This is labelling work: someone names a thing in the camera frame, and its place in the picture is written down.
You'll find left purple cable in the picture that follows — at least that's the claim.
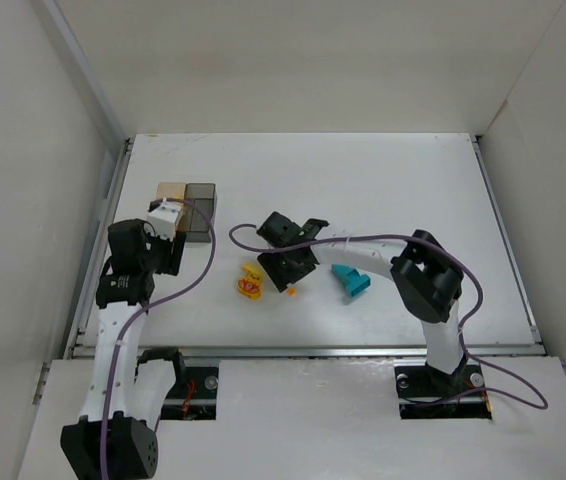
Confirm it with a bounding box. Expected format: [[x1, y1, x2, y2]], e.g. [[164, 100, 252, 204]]
[[98, 197, 215, 480]]

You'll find orange transparent container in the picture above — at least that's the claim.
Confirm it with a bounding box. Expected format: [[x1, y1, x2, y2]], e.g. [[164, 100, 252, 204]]
[[156, 182, 187, 223]]

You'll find teal lego piece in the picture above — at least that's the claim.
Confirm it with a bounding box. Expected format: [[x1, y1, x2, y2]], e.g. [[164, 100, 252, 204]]
[[331, 264, 371, 299]]

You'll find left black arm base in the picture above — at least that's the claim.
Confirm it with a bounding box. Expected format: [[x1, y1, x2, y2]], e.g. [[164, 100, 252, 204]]
[[135, 347, 219, 421]]

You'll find yellow round lego with sticker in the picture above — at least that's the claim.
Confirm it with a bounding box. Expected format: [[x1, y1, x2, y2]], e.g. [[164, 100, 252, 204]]
[[237, 263, 263, 300]]

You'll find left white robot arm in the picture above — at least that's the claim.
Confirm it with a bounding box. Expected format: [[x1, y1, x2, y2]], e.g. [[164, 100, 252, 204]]
[[60, 218, 184, 479]]

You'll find purple cable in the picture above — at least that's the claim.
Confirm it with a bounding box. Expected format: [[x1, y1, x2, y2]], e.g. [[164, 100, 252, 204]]
[[228, 223, 549, 411], [98, 197, 215, 480]]

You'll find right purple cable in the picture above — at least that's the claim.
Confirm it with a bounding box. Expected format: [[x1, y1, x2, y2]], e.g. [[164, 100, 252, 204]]
[[228, 223, 549, 411]]

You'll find grey transparent container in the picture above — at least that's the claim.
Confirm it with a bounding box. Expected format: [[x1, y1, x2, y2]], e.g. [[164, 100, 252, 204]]
[[185, 183, 217, 243]]

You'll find aluminium frame rail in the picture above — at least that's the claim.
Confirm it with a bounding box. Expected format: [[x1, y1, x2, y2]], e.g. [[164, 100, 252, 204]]
[[62, 137, 547, 360]]

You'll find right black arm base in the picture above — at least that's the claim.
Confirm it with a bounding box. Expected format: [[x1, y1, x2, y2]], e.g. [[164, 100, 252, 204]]
[[394, 363, 492, 420]]

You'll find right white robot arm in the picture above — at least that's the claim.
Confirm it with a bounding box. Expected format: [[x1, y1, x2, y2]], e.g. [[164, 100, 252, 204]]
[[257, 212, 466, 376]]

